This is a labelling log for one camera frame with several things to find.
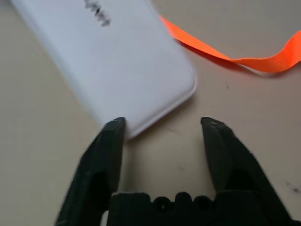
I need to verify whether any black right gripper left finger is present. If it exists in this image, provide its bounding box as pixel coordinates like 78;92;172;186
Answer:
55;117;127;226

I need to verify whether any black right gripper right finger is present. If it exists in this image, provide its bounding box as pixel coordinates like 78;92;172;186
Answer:
200;117;297;226

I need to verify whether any white pencil case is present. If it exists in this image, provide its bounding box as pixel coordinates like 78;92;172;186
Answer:
9;0;197;141

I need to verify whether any orange and teal backpack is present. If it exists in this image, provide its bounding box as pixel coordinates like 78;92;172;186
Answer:
159;14;301;74

